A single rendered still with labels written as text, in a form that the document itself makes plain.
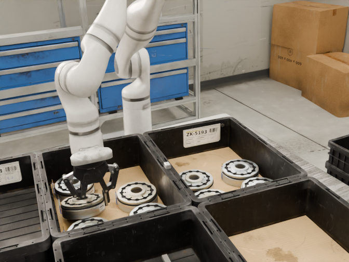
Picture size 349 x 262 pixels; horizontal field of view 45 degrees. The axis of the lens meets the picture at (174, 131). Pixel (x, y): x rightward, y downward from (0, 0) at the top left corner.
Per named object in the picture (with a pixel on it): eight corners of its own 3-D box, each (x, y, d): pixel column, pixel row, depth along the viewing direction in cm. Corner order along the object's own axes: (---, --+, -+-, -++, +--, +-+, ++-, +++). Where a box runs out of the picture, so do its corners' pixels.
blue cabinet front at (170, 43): (99, 113, 303) (91, 34, 280) (188, 94, 332) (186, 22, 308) (101, 114, 301) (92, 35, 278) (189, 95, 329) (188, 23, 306)
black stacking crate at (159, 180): (43, 188, 120) (36, 153, 115) (143, 168, 129) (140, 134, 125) (61, 285, 86) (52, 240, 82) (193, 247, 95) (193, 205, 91)
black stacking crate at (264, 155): (144, 167, 129) (142, 134, 125) (230, 149, 139) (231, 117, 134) (195, 247, 96) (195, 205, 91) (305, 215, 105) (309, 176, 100)
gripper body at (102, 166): (102, 136, 102) (106, 171, 106) (66, 144, 100) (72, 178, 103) (108, 149, 96) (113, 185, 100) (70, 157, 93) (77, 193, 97)
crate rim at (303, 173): (141, 139, 126) (141, 132, 125) (231, 122, 135) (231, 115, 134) (195, 212, 91) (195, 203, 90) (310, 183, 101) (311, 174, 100)
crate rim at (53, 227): (37, 159, 116) (35, 151, 115) (141, 139, 126) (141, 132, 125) (53, 249, 82) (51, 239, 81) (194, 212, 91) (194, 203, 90)
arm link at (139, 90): (143, 44, 138) (146, 93, 145) (115, 47, 135) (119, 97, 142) (152, 50, 130) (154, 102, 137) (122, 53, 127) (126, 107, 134)
